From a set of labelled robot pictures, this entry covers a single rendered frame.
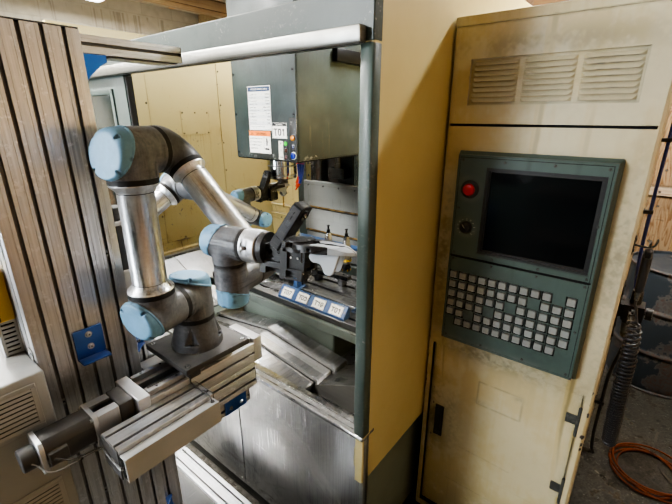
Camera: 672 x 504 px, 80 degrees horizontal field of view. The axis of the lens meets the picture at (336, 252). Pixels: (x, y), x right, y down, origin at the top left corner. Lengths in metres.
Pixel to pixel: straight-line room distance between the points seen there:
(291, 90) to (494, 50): 0.89
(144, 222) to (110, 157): 0.16
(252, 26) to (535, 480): 1.85
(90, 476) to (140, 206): 0.86
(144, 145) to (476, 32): 1.01
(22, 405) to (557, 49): 1.67
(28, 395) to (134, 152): 0.65
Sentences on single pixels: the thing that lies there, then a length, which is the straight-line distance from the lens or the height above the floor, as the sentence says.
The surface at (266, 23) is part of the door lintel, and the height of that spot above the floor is 2.08.
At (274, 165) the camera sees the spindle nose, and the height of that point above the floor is 1.58.
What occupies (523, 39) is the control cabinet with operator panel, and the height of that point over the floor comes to 2.04.
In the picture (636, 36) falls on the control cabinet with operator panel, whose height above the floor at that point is 2.02.
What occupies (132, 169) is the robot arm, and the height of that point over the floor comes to 1.72.
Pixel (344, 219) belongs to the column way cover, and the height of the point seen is 1.19.
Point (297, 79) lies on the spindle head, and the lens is 1.90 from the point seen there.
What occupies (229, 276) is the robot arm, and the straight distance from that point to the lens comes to 0.92.
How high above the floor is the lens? 1.83
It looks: 19 degrees down
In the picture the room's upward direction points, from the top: straight up
